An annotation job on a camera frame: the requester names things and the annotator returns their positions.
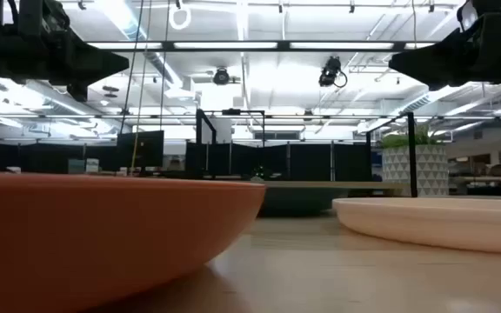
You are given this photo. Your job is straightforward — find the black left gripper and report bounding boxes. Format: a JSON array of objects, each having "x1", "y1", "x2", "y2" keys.
[{"x1": 0, "y1": 30, "x2": 130, "y2": 103}]

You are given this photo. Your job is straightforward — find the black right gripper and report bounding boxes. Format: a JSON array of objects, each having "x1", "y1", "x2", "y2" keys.
[{"x1": 388, "y1": 11, "x2": 501, "y2": 92}]

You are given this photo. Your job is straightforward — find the beige plate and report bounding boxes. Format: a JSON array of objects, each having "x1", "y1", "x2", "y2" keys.
[{"x1": 331, "y1": 196, "x2": 501, "y2": 256}]

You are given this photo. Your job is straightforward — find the orange plate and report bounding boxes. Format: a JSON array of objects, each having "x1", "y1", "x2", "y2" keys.
[{"x1": 0, "y1": 170, "x2": 267, "y2": 313}]

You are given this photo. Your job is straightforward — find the blue plate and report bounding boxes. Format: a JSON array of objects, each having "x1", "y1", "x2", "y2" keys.
[{"x1": 257, "y1": 186, "x2": 335, "y2": 217}]

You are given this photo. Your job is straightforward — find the green succulent plant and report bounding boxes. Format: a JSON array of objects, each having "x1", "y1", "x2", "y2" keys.
[{"x1": 379, "y1": 123, "x2": 445, "y2": 150}]

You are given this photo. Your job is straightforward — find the black overhead light bar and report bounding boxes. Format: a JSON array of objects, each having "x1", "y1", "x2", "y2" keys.
[{"x1": 87, "y1": 40, "x2": 441, "y2": 53}]

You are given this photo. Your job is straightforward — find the white triangle pattern planter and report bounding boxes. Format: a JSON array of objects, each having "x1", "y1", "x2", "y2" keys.
[{"x1": 382, "y1": 144, "x2": 450, "y2": 197}]

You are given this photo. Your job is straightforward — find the background wooden desk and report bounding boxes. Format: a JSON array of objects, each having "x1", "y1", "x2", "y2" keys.
[{"x1": 448, "y1": 175, "x2": 501, "y2": 184}]

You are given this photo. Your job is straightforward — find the black partition panels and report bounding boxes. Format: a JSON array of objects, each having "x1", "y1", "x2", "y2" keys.
[{"x1": 184, "y1": 141, "x2": 373, "y2": 182}]

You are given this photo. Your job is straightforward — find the black hanging cable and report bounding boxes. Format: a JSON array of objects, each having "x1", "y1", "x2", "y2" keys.
[{"x1": 119, "y1": 0, "x2": 145, "y2": 134}]

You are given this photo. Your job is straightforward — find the yellow hanging cable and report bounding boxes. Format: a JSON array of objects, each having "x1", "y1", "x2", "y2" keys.
[{"x1": 130, "y1": 0, "x2": 153, "y2": 176}]

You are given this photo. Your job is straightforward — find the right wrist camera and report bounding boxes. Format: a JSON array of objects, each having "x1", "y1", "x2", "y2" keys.
[{"x1": 456, "y1": 0, "x2": 480, "y2": 32}]

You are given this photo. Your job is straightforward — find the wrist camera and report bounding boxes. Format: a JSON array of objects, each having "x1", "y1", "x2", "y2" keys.
[
  {"x1": 41, "y1": 0, "x2": 71, "y2": 34},
  {"x1": 456, "y1": 0, "x2": 480, "y2": 32}
]

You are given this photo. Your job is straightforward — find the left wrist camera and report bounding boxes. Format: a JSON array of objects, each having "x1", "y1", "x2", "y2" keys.
[{"x1": 41, "y1": 0, "x2": 71, "y2": 34}]

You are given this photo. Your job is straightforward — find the black frame wooden shelf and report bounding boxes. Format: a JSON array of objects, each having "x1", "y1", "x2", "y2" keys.
[{"x1": 195, "y1": 108, "x2": 418, "y2": 199}]

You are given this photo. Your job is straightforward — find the black mounted camera with cable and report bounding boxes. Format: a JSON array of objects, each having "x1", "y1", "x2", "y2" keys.
[{"x1": 318, "y1": 56, "x2": 349, "y2": 89}]

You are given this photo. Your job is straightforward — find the white cable loop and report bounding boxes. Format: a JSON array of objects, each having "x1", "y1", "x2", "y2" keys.
[{"x1": 168, "y1": 3, "x2": 192, "y2": 31}]

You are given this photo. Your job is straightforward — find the round black mounted camera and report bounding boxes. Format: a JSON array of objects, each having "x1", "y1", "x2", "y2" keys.
[{"x1": 212, "y1": 67, "x2": 230, "y2": 86}]

